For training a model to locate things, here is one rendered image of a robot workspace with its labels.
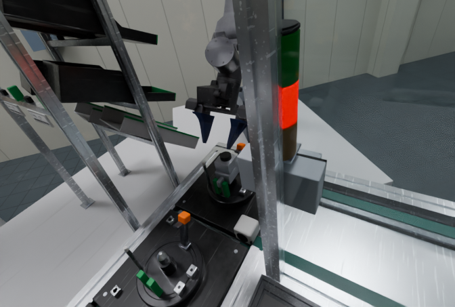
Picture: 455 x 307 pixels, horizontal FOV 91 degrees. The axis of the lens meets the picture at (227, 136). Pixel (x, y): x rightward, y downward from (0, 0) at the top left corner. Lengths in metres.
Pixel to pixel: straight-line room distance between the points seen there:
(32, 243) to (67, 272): 0.21
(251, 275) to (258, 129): 0.36
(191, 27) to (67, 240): 2.35
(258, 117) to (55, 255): 0.81
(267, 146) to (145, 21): 2.60
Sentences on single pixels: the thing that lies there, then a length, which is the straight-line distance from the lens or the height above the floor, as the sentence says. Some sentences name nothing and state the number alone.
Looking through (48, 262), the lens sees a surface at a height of 0.86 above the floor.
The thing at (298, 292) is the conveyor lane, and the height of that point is 0.96.
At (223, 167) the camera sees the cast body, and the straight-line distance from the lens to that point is 0.57.
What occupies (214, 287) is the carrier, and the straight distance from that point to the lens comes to 0.53.
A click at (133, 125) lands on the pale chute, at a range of 0.64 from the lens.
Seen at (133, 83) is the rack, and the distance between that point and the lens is 0.58.
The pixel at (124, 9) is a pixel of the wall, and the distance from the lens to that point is 2.80.
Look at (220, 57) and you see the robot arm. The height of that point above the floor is 1.34.
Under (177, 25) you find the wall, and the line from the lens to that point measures 2.78.
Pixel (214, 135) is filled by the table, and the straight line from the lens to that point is 1.07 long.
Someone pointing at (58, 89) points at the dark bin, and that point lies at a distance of 0.58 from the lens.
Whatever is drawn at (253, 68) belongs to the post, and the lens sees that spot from 0.21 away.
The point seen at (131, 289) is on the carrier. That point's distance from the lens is 0.60.
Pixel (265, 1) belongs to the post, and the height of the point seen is 1.44.
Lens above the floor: 1.46
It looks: 35 degrees down
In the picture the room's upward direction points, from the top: 11 degrees counter-clockwise
